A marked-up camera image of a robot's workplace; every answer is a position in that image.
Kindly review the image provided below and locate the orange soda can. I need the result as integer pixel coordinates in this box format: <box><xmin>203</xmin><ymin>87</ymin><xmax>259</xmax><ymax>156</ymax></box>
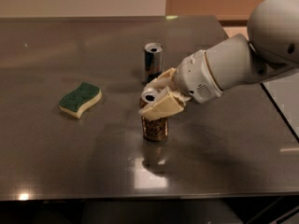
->
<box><xmin>139</xmin><ymin>88</ymin><xmax>168</xmax><ymax>142</ymax></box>

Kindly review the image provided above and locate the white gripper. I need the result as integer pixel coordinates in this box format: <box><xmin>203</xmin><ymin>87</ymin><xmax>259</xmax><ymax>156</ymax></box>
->
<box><xmin>139</xmin><ymin>50</ymin><xmax>222</xmax><ymax>121</ymax></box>

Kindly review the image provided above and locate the redbull can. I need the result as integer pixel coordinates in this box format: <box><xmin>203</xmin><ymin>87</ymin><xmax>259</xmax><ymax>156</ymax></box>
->
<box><xmin>144</xmin><ymin>43</ymin><xmax>164</xmax><ymax>83</ymax></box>

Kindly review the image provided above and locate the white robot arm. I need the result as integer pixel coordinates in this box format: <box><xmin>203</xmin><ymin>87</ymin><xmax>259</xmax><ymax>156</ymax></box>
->
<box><xmin>139</xmin><ymin>0</ymin><xmax>299</xmax><ymax>121</ymax></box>

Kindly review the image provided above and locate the green and yellow sponge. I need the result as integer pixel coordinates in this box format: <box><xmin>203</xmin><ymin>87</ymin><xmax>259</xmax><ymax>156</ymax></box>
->
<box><xmin>58</xmin><ymin>82</ymin><xmax>102</xmax><ymax>119</ymax></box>

